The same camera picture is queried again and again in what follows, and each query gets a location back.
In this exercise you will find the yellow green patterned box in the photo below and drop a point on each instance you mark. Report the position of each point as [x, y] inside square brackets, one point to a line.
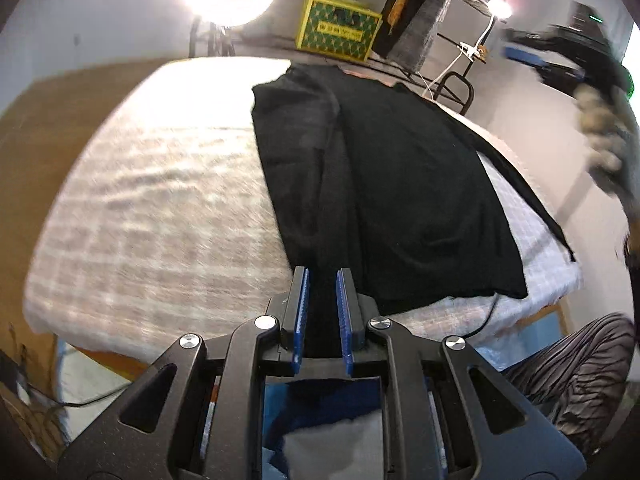
[335, 30]

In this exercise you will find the black metal clothes rack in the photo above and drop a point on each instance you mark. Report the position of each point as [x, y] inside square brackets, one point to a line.
[470, 95]

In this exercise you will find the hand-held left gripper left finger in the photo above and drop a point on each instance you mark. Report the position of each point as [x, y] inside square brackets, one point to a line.
[300, 312]

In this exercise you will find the large black garment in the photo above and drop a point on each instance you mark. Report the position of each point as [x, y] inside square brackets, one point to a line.
[390, 170]

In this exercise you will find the orange printed mat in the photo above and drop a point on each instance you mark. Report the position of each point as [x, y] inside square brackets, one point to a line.
[360, 75]

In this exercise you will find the white clip-on lamp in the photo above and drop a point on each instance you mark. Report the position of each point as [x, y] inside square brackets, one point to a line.
[500, 8]

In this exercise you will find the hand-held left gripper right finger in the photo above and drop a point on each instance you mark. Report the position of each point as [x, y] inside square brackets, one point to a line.
[345, 317]

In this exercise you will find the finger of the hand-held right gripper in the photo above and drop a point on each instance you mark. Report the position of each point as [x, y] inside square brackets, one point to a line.
[535, 35]
[525, 54]

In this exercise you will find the grey checked hanging cloth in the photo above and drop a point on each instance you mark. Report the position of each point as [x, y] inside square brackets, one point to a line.
[425, 20]

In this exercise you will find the black cloth with orange print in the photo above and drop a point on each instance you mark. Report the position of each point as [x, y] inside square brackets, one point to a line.
[395, 22]

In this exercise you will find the person's striped trouser leg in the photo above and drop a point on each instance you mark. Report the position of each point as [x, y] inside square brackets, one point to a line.
[575, 370]

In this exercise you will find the person's right hand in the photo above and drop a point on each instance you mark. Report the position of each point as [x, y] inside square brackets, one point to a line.
[607, 135]

